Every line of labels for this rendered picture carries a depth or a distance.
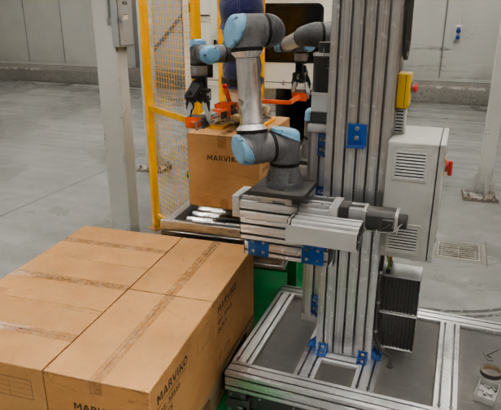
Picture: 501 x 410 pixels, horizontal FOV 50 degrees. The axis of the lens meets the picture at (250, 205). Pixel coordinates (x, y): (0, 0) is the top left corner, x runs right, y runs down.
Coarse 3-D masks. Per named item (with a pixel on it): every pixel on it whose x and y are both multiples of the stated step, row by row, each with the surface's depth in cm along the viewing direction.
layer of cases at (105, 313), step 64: (64, 256) 268; (128, 256) 268; (192, 256) 268; (0, 320) 213; (64, 320) 213; (128, 320) 213; (192, 320) 213; (0, 384) 192; (64, 384) 182; (128, 384) 176; (192, 384) 211
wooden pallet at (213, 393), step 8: (248, 328) 285; (240, 344) 286; (232, 352) 260; (224, 368) 251; (216, 384) 241; (216, 392) 242; (224, 392) 255; (208, 400) 235; (216, 400) 243; (200, 408) 224; (208, 408) 237
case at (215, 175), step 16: (192, 144) 284; (208, 144) 281; (224, 144) 278; (192, 160) 287; (208, 160) 284; (224, 160) 281; (192, 176) 290; (208, 176) 287; (224, 176) 284; (240, 176) 282; (256, 176) 279; (192, 192) 294; (208, 192) 291; (224, 192) 287; (224, 208) 291
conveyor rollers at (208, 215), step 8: (200, 208) 334; (208, 208) 333; (216, 208) 332; (192, 216) 318; (200, 216) 324; (208, 216) 323; (216, 216) 322; (224, 216) 320; (232, 216) 319; (216, 224) 312; (224, 224) 311; (232, 224) 310
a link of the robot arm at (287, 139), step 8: (272, 128) 204; (280, 128) 206; (288, 128) 209; (272, 136) 202; (280, 136) 203; (288, 136) 202; (296, 136) 204; (280, 144) 202; (288, 144) 203; (296, 144) 205; (280, 152) 203; (288, 152) 204; (296, 152) 206; (272, 160) 205; (280, 160) 206; (288, 160) 206; (296, 160) 207
